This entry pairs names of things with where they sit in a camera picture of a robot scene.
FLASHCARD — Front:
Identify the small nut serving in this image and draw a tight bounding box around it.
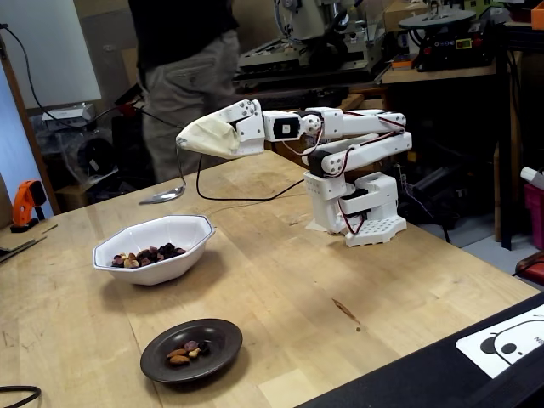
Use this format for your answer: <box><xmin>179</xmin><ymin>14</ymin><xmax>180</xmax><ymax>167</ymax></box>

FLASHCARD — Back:
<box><xmin>166</xmin><ymin>339</ymin><xmax>212</xmax><ymax>367</ymax></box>

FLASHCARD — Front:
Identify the beige tape wrap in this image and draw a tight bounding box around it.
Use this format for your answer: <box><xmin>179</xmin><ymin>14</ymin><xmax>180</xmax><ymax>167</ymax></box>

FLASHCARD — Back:
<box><xmin>175</xmin><ymin>116</ymin><xmax>241</xmax><ymax>161</ymax></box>

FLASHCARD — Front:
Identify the black plastic crate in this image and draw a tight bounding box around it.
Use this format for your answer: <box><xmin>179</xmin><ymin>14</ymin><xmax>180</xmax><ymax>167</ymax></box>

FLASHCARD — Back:
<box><xmin>110</xmin><ymin>108</ymin><xmax>149</xmax><ymax>179</ymax></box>

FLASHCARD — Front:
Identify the black computer mouse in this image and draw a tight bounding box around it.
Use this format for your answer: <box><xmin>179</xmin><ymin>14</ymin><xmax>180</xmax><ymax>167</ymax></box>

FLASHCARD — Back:
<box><xmin>303</xmin><ymin>86</ymin><xmax>350</xmax><ymax>111</ymax></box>

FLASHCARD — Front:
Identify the thin grey flat bar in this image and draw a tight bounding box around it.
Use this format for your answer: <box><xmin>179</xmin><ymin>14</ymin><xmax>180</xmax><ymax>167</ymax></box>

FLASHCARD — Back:
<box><xmin>0</xmin><ymin>235</ymin><xmax>48</xmax><ymax>264</ymax></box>

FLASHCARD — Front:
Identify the black scroll saw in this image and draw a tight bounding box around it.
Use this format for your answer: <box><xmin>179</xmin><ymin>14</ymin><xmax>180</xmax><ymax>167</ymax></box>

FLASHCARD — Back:
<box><xmin>398</xmin><ymin>8</ymin><xmax>499</xmax><ymax>72</ymax></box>

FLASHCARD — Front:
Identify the black looped cable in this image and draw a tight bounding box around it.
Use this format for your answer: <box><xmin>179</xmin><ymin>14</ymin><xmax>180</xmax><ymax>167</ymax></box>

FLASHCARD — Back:
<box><xmin>0</xmin><ymin>385</ymin><xmax>43</xmax><ymax>408</ymax></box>

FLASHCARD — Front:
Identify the pink plastic bin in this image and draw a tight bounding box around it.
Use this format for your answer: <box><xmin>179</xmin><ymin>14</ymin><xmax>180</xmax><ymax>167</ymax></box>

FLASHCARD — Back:
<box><xmin>524</xmin><ymin>182</ymin><xmax>544</xmax><ymax>251</ymax></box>

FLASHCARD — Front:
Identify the black power cable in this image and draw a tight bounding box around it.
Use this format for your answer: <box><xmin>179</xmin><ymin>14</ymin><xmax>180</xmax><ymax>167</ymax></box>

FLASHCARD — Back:
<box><xmin>138</xmin><ymin>109</ymin><xmax>307</xmax><ymax>201</ymax></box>

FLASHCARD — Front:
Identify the large black device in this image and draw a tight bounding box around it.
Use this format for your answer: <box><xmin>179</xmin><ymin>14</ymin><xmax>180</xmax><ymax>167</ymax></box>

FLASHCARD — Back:
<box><xmin>297</xmin><ymin>292</ymin><xmax>544</xmax><ymax>408</ymax></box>

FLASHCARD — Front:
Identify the dark brown plate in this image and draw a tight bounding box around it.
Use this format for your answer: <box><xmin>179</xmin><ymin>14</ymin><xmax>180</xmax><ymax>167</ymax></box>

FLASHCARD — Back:
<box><xmin>139</xmin><ymin>318</ymin><xmax>244</xmax><ymax>385</ymax></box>

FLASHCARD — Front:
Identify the orange black hand tool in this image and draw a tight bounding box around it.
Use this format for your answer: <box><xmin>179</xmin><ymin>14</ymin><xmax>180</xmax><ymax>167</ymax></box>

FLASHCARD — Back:
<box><xmin>9</xmin><ymin>179</ymin><xmax>48</xmax><ymax>234</ymax></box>

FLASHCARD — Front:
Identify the person in khaki trousers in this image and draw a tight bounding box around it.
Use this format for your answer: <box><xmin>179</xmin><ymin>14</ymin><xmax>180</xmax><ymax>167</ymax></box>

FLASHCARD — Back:
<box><xmin>127</xmin><ymin>0</ymin><xmax>241</xmax><ymax>184</ymax></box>

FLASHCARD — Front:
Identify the white board panel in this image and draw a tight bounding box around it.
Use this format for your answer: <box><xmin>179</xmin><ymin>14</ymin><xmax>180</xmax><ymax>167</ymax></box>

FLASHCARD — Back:
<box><xmin>0</xmin><ymin>0</ymin><xmax>103</xmax><ymax>111</ymax></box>

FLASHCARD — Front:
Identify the white flat box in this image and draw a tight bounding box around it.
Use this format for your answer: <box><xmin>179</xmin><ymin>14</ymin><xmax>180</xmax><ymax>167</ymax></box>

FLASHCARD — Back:
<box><xmin>41</xmin><ymin>103</ymin><xmax>97</xmax><ymax>132</ymax></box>

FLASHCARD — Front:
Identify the wooden shelf board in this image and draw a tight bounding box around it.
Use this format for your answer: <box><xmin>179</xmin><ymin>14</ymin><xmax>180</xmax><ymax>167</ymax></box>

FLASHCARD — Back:
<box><xmin>380</xmin><ymin>62</ymin><xmax>499</xmax><ymax>85</ymax></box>

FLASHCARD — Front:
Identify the black keyboard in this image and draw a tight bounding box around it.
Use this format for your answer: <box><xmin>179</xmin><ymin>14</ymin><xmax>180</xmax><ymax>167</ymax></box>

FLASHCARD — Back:
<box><xmin>258</xmin><ymin>93</ymin><xmax>308</xmax><ymax>111</ymax></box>

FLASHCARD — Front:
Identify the beige milling machine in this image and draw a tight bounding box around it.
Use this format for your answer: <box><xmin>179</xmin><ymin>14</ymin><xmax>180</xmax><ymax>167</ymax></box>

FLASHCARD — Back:
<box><xmin>235</xmin><ymin>0</ymin><xmax>386</xmax><ymax>84</ymax></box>

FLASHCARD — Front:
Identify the metal spoon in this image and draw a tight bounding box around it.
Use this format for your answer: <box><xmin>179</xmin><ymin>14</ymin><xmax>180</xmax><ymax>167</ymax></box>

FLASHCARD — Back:
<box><xmin>138</xmin><ymin>142</ymin><xmax>188</xmax><ymax>206</ymax></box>

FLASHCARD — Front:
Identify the red chair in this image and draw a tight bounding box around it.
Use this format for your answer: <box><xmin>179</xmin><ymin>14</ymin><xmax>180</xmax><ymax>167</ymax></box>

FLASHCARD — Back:
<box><xmin>515</xmin><ymin>250</ymin><xmax>544</xmax><ymax>286</ymax></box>

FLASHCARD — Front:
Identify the white plastic item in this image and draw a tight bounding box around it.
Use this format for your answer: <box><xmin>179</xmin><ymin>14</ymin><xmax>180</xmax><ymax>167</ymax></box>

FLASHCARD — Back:
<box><xmin>519</xmin><ymin>166</ymin><xmax>544</xmax><ymax>191</ymax></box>

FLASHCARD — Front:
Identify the trail mix pile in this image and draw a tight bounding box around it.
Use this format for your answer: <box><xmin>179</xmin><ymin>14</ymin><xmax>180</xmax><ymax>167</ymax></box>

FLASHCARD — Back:
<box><xmin>110</xmin><ymin>242</ymin><xmax>188</xmax><ymax>269</ymax></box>

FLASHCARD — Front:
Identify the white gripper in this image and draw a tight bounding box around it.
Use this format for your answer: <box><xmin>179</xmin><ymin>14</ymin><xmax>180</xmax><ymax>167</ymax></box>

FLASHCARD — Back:
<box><xmin>207</xmin><ymin>99</ymin><xmax>265</xmax><ymax>157</ymax></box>

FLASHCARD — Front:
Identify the white octagonal bowl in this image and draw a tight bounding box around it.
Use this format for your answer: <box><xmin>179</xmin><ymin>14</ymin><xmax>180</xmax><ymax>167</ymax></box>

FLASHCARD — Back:
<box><xmin>92</xmin><ymin>214</ymin><xmax>217</xmax><ymax>286</ymax></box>

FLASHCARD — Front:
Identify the white panda card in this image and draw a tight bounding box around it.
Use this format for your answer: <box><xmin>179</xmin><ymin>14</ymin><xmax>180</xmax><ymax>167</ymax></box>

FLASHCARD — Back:
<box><xmin>455</xmin><ymin>304</ymin><xmax>544</xmax><ymax>380</ymax></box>

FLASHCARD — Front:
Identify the tan cardboard box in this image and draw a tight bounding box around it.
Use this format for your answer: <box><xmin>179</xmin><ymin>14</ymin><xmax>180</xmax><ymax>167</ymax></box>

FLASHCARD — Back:
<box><xmin>382</xmin><ymin>0</ymin><xmax>430</xmax><ymax>33</ymax></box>

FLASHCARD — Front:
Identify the thin black hanging cable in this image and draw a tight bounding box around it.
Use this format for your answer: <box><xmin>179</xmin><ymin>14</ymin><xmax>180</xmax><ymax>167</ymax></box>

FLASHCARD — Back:
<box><xmin>0</xmin><ymin>23</ymin><xmax>128</xmax><ymax>130</ymax></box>

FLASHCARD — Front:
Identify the clear plastic bag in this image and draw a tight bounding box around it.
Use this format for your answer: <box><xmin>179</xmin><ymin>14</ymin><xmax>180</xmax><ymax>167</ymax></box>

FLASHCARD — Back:
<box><xmin>57</xmin><ymin>127</ymin><xmax>121</xmax><ymax>188</ymax></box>

